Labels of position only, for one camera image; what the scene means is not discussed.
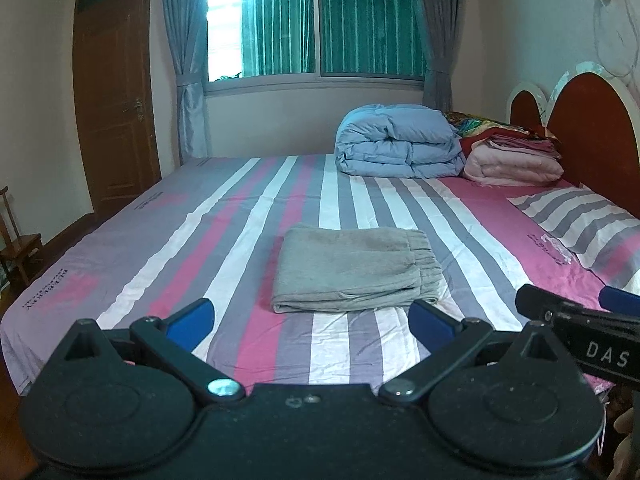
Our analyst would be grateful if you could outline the person's right hand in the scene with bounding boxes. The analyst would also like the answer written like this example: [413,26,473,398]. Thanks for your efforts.
[613,402,640,469]

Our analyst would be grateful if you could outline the striped pink grey bed sheet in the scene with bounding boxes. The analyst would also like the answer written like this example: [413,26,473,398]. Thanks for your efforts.
[0,152,640,397]

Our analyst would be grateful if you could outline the grey blue curtain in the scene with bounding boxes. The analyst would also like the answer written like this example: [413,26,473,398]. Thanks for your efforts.
[410,0,477,114]
[159,0,212,164]

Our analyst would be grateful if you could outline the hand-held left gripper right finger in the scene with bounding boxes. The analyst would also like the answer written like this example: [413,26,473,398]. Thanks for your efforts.
[379,300,577,407]

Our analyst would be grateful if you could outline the folded pink sheets stack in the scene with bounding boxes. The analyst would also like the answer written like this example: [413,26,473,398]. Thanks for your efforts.
[481,132,564,160]

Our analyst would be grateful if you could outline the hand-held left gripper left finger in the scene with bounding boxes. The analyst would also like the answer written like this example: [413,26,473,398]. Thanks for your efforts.
[62,297,247,404]

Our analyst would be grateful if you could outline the brown wooden door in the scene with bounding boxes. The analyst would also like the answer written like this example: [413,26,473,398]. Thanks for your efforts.
[71,0,164,222]

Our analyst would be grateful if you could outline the folded light blue duvet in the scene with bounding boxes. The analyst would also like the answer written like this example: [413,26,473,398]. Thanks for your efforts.
[333,104,467,179]

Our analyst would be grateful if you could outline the grey pants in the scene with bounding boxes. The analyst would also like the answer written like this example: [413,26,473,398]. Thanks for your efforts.
[270,223,447,315]

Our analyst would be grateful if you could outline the striped grey white pillow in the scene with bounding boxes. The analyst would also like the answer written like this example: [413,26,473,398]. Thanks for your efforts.
[506,186,640,292]

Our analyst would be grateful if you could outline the small wooden chair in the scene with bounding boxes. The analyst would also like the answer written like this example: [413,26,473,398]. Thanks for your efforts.
[0,185,45,292]

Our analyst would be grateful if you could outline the colourful folded cloth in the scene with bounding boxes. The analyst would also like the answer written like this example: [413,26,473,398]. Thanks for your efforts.
[444,110,560,157]

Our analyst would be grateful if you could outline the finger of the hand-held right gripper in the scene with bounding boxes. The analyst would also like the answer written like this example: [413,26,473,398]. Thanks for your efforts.
[515,283,592,330]
[598,285,640,317]

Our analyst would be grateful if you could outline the folded light pink blanket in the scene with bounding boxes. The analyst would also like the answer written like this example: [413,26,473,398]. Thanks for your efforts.
[462,141,567,187]

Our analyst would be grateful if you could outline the white wall cable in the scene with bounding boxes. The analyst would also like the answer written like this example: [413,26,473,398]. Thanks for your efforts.
[591,0,637,82]

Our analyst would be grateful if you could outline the window with green glass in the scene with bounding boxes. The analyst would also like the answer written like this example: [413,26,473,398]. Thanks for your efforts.
[202,0,432,97]

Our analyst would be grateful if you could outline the red white arched headboard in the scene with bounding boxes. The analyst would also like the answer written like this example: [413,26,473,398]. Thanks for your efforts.
[508,60,640,222]

